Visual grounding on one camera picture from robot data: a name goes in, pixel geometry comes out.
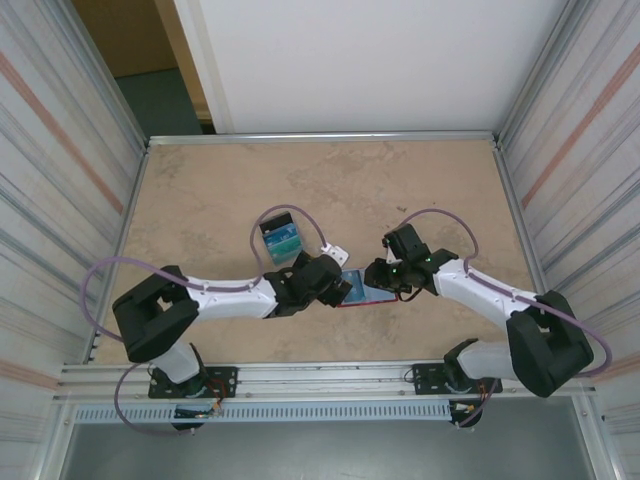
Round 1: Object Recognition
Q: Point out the plain black card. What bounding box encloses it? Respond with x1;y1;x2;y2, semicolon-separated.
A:
261;212;294;231

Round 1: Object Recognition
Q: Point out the white door frame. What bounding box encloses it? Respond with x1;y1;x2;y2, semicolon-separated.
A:
153;0;235;135

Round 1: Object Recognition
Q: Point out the blue card in sleeve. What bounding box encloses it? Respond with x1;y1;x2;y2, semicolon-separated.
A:
364;282;397;305

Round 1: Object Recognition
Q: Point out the small green circuit board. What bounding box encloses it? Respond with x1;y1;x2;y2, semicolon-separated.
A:
173;403;225;419

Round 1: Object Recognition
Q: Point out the teal plastic card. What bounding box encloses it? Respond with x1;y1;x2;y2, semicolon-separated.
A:
267;239;304;264

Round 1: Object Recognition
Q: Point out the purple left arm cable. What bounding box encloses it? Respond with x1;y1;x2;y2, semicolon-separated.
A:
82;203;331;439

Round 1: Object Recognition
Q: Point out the blue plastic card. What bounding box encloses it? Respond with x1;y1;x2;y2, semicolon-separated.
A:
262;225;300;244

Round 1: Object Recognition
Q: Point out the wide aluminium mounting rail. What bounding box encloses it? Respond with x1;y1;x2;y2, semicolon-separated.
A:
52;355;600;404

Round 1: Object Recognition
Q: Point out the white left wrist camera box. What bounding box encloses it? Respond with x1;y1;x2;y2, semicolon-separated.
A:
321;243;352;267

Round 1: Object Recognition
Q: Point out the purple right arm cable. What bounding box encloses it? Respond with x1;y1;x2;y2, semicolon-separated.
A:
397;208;615;430

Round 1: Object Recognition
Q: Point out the aluminium frame post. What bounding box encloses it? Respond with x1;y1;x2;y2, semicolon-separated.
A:
497;0;586;146
47;0;151;151

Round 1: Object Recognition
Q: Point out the translucent ribbed side panel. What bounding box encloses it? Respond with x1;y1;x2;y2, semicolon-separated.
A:
499;0;640;426
0;0;146;436

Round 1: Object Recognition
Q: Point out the grey slotted cable duct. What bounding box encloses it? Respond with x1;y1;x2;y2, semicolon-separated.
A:
73;401;454;425

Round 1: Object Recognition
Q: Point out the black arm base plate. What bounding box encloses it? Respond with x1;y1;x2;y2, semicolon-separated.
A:
410;362;503;397
148;366;239;400

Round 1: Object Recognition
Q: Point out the aluminium cross rail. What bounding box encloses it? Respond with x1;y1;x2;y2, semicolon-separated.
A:
146;130;503;147

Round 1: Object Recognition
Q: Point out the teal VIP card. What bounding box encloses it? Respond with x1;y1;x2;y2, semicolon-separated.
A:
342;269;370;306

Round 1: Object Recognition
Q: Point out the red leather card holder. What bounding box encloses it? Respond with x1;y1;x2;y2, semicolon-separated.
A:
334;268;401;310

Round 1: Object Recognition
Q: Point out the clear acrylic card stand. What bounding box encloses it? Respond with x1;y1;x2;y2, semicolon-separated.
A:
259;212;307;265

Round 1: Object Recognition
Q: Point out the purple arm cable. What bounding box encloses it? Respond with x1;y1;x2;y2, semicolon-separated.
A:
397;208;615;430
82;203;331;439

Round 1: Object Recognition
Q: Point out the aluminium side rail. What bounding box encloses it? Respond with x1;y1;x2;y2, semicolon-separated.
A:
89;144;151;362
492;142;569;357

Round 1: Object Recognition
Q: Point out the brown wooden door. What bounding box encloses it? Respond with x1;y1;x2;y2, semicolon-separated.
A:
71;0;211;121

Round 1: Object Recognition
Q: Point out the grey metal lower shelf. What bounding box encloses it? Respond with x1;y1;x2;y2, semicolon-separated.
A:
59;422;601;480

